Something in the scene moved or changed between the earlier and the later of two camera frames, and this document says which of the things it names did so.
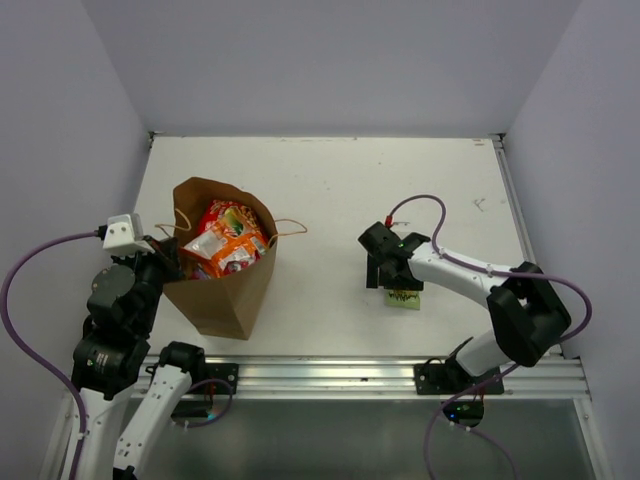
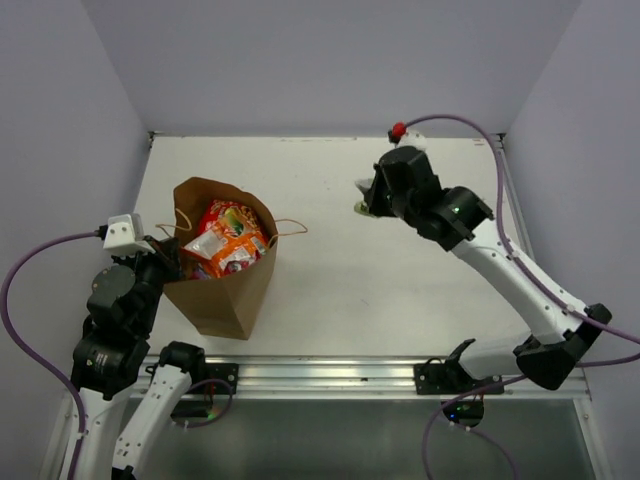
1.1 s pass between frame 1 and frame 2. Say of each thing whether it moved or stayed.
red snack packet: stayed
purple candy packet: stayed
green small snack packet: moved
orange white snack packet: stayed
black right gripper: moved
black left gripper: stayed
